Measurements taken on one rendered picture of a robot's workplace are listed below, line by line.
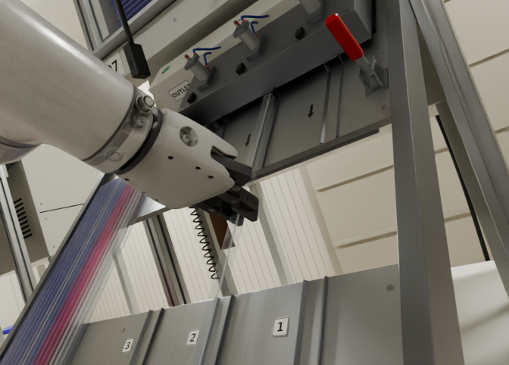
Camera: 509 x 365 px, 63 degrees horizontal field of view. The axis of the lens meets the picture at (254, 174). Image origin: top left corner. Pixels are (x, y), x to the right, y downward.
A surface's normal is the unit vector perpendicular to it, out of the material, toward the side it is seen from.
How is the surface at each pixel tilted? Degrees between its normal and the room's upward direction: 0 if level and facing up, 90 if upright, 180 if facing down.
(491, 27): 90
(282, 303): 43
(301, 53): 133
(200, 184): 146
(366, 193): 90
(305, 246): 90
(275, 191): 90
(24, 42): 104
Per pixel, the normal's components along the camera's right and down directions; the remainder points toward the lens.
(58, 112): 0.33, 0.55
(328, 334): -0.61, -0.61
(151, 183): -0.11, 0.85
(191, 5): -0.55, 0.12
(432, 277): 0.77, -0.30
